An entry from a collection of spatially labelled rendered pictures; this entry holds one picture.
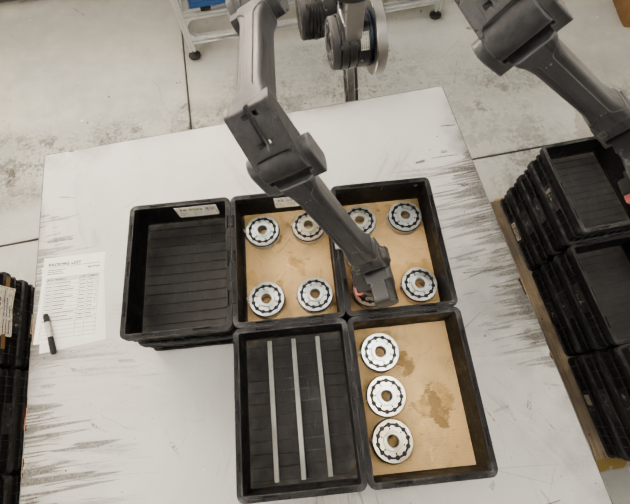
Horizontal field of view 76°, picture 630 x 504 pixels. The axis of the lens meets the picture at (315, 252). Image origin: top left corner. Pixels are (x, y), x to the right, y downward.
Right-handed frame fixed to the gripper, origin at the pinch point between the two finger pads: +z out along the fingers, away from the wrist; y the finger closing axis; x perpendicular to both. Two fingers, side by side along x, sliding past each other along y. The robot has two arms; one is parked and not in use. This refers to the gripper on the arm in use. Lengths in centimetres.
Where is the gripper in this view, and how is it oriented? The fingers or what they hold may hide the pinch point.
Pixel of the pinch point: (370, 287)
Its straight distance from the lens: 116.3
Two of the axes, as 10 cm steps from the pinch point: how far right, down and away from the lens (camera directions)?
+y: 9.8, -1.8, 0.4
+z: 0.3, 3.7, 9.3
